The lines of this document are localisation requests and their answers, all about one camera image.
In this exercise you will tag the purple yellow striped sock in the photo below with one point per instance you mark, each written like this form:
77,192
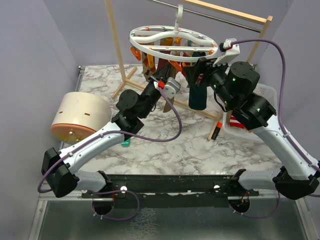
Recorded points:
168,41

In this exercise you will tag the plain tan sock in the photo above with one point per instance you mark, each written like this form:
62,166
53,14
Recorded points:
172,72

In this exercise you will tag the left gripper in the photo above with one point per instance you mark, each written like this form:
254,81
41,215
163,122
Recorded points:
161,74

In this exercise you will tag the black orange highlighter marker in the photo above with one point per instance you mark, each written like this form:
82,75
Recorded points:
216,131

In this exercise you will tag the red white striped sock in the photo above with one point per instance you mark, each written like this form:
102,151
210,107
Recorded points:
233,122

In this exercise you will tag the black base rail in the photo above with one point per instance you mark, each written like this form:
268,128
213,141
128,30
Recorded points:
170,191

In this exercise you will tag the red beige reindeer sock front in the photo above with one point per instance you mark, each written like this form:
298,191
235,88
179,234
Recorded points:
181,53

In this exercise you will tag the dark teal sock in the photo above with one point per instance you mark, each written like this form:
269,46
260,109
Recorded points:
197,97
198,54

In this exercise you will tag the teal green small box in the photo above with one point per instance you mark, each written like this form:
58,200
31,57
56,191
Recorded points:
126,143

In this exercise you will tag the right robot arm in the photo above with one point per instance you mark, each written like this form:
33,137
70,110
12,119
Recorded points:
234,84

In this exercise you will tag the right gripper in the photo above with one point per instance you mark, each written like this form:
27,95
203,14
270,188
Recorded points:
192,72

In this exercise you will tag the white plastic basket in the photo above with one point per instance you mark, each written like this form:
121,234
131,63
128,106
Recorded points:
253,112

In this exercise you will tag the white round clip hanger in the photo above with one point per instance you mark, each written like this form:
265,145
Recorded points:
147,39

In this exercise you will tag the yellow orange clothespin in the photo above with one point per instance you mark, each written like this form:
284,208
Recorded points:
136,52

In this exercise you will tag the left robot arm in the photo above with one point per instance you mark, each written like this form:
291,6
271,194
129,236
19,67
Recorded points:
62,169

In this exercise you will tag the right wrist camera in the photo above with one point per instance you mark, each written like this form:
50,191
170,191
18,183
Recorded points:
230,50

